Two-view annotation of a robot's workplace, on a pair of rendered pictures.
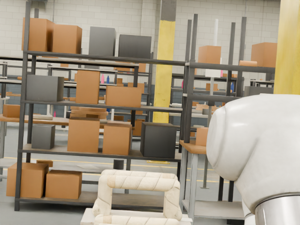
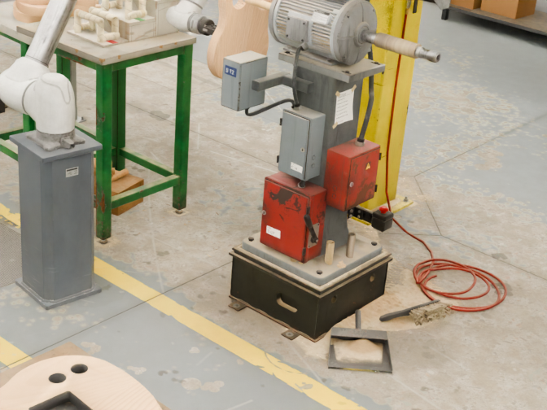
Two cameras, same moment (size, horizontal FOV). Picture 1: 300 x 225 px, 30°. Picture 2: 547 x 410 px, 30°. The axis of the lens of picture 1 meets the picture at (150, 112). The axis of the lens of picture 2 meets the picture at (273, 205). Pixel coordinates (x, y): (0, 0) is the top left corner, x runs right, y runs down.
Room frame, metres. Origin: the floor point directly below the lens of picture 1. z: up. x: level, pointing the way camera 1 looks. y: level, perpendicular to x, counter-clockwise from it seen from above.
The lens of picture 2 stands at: (-1.67, -3.72, 2.34)
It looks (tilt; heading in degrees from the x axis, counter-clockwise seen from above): 26 degrees down; 43
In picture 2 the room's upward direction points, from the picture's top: 5 degrees clockwise
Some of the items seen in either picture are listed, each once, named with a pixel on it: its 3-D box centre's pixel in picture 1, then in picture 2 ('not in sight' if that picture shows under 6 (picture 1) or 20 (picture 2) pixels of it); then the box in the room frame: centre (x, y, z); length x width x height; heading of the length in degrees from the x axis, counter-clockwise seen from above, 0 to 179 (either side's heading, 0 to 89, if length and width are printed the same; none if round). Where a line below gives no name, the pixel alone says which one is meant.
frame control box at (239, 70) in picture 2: not in sight; (260, 90); (1.09, -1.06, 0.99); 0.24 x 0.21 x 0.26; 93
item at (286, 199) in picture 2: not in sight; (292, 211); (1.18, -1.20, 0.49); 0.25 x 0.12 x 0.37; 93
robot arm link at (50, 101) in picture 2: not in sight; (53, 101); (0.55, -0.43, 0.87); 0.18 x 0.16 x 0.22; 97
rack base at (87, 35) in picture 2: not in sight; (97, 37); (1.09, 0.01, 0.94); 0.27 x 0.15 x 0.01; 92
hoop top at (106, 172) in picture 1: (139, 177); not in sight; (1.44, 0.02, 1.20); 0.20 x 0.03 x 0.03; 91
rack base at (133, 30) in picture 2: not in sight; (123, 23); (1.24, 0.01, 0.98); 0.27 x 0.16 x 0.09; 92
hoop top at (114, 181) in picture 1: (139, 183); not in sight; (1.36, 0.01, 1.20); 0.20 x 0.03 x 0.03; 91
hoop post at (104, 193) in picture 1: (103, 200); not in sight; (1.36, 0.10, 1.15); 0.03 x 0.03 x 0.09
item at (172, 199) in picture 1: (172, 204); not in sight; (1.36, -0.07, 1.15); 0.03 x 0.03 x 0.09
